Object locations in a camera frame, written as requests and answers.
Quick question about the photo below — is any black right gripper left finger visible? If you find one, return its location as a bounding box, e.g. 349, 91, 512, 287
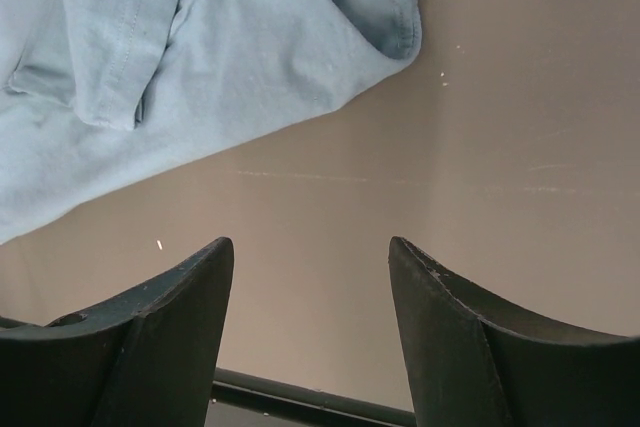
1, 237, 234, 426

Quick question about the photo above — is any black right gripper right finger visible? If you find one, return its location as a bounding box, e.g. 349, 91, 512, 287
388, 237, 639, 426

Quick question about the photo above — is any grey-blue t-shirt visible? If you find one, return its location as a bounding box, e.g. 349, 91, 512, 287
1, 0, 421, 241

